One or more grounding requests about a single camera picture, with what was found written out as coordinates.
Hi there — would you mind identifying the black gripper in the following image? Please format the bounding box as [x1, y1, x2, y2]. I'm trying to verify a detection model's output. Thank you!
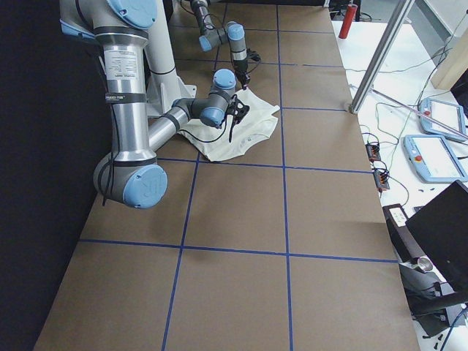
[228, 95, 250, 123]
[233, 49, 260, 90]

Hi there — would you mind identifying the cream long-sleeve shirt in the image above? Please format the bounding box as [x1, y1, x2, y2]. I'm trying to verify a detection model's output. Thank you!
[178, 89, 279, 162]

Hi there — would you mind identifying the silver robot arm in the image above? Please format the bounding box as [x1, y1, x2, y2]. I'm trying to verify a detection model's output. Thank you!
[60, 1, 250, 209]
[189, 0, 261, 90]

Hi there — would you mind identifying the red cylinder bottle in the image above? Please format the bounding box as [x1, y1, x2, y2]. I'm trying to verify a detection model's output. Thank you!
[339, 4, 358, 39]

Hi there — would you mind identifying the small orange black adapter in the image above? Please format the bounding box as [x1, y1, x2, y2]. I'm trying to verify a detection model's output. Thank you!
[366, 143, 381, 162]

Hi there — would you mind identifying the metal rod reaching tool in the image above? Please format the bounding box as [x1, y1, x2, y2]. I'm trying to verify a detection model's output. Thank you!
[369, 88, 467, 139]

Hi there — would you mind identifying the near teach pendant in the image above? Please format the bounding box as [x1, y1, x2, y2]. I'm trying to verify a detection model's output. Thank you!
[403, 135, 467, 184]

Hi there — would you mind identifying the teach pendant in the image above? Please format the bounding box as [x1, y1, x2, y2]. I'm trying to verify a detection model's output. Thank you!
[418, 98, 467, 142]
[403, 135, 467, 184]

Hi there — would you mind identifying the wooden board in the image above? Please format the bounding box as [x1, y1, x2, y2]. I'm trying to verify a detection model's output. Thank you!
[431, 30, 467, 90]

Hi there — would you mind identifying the far teach pendant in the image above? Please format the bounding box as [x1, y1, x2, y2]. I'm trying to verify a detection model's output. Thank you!
[418, 98, 467, 142]

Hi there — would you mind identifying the black box with label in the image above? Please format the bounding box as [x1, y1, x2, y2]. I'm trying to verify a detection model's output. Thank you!
[382, 204, 426, 263]

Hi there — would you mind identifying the black monitor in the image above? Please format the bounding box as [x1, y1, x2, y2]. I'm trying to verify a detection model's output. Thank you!
[406, 181, 467, 291]

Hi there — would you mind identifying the silver metal cup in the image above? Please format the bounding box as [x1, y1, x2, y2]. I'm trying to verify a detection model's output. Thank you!
[415, 257, 434, 273]

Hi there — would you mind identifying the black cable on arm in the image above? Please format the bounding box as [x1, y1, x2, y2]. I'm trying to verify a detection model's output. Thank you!
[102, 94, 242, 208]

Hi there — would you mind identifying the aluminium frame post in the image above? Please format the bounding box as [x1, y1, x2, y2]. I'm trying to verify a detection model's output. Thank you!
[349, 0, 415, 114]

